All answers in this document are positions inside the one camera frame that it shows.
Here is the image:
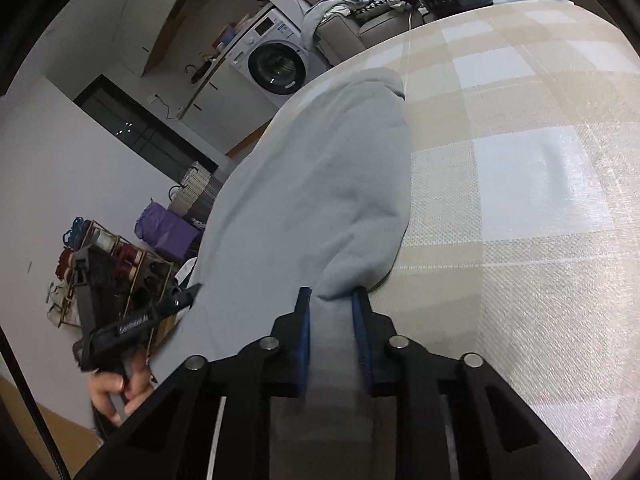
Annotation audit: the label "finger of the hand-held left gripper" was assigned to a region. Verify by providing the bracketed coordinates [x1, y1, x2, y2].
[160, 282, 203, 311]

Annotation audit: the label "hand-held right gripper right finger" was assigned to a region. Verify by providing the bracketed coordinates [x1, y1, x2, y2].
[351, 290, 593, 480]

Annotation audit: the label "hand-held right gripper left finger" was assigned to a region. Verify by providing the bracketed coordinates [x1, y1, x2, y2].
[75, 287, 313, 480]

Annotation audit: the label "grey t-shirt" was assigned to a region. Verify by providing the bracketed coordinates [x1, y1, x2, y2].
[150, 67, 413, 480]

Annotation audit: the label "person's left hand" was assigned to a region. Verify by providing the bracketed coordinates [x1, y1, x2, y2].
[86, 345, 156, 428]

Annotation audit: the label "wooden shoe rack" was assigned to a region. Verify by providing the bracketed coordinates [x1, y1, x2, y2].
[47, 217, 176, 331]

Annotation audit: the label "purple bag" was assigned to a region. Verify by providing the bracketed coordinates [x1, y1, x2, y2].
[136, 201, 203, 263]

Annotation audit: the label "woven basket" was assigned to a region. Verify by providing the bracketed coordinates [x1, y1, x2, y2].
[167, 160, 223, 218]

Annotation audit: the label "dark glass door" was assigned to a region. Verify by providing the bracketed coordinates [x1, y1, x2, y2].
[74, 74, 221, 181]

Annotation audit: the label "white kitchen base cabinets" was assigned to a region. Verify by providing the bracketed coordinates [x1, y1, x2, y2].
[177, 45, 251, 121]

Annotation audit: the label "white washing machine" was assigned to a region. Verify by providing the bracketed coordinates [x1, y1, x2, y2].
[230, 4, 328, 108]

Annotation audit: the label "grey sofa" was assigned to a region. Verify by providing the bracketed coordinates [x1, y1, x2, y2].
[285, 0, 431, 68]

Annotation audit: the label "light grey garment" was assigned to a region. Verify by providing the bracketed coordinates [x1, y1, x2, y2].
[301, 0, 373, 41]

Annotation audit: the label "houndstooth cushion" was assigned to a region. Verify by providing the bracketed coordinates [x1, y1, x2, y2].
[352, 0, 391, 23]

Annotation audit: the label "white kitchen wall cabinets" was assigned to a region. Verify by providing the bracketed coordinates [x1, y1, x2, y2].
[142, 0, 236, 78]

